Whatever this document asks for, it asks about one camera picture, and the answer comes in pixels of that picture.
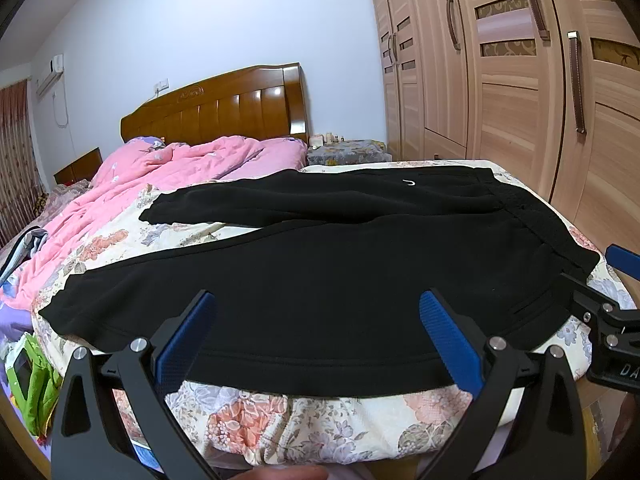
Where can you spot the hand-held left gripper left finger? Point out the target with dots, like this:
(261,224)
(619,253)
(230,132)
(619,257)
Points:
(184,342)

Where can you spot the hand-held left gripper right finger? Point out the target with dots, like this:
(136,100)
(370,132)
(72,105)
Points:
(450,340)

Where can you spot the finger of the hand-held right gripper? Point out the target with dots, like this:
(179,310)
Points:
(625,262)
(597,305)

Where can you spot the black pants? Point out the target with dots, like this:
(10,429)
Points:
(325,285)

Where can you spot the person's left hand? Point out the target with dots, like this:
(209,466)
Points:
(280,474)

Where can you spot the floral bedsheet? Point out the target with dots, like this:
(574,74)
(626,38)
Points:
(300,425)

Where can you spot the green bag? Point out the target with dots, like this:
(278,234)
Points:
(42,385)

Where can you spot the purple sheet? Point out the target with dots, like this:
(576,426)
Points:
(15,320)

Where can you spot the pink quilt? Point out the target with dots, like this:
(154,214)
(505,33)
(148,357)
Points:
(150,170)

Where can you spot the grey clothes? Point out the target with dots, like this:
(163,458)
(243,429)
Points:
(27,250)

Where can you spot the purple floral pillow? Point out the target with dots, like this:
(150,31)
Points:
(145,142)

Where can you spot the dark wooden nightstand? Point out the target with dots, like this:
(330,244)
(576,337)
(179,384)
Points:
(77,166)

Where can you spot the nightstand with floral cover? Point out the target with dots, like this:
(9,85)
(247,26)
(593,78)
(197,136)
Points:
(350,152)

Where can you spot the light wooden wardrobe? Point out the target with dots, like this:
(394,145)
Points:
(500,70)

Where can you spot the wooden headboard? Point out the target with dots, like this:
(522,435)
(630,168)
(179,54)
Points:
(225,105)

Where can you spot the brown patterned curtain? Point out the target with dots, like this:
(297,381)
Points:
(17,160)

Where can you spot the white air conditioner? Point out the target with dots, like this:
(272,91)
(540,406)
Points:
(50,74)

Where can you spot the white wall socket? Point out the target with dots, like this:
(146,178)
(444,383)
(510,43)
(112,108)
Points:
(161,85)

